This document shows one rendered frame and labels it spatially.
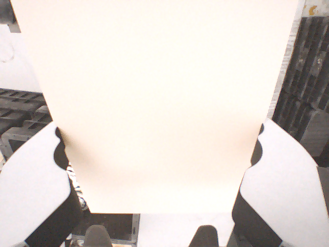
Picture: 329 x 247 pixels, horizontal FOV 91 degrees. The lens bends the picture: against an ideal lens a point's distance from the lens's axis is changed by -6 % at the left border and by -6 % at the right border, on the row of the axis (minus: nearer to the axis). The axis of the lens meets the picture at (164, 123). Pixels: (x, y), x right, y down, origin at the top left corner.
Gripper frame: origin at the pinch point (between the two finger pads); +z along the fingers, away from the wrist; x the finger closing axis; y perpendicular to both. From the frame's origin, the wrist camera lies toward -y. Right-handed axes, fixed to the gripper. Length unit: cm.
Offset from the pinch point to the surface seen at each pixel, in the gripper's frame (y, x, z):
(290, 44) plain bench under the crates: 0, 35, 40
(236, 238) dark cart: 156, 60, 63
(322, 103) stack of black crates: 26, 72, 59
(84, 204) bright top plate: 46, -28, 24
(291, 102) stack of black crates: 35, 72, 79
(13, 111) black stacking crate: 12.5, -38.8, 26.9
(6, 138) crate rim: 13.6, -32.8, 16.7
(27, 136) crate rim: 13.3, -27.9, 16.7
